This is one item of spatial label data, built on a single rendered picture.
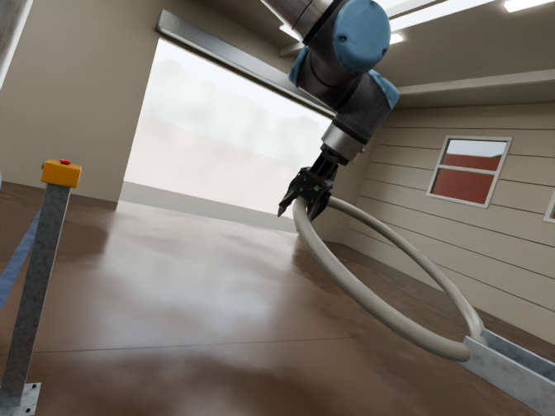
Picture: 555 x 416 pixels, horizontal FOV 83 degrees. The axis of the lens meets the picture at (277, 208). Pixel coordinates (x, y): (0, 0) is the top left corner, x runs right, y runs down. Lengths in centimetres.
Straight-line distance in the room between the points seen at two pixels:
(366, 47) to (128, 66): 616
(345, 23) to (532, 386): 58
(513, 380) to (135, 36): 656
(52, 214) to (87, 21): 532
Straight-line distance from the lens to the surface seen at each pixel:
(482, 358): 65
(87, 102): 645
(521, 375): 64
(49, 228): 157
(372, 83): 67
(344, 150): 67
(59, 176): 150
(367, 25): 52
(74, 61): 652
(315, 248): 56
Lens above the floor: 127
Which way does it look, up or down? 5 degrees down
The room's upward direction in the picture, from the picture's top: 17 degrees clockwise
